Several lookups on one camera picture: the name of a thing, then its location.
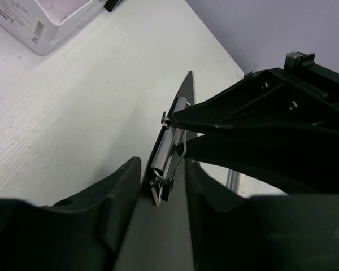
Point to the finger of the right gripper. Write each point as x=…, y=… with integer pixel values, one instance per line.
x=292, y=172

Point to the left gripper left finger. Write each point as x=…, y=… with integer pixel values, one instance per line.
x=82, y=232

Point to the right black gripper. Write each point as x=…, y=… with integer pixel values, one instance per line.
x=303, y=96

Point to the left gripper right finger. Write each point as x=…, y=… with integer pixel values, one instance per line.
x=267, y=232

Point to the black clipboard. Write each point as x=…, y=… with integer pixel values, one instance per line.
x=163, y=162

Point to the right white divided organizer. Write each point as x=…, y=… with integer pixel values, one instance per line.
x=45, y=25

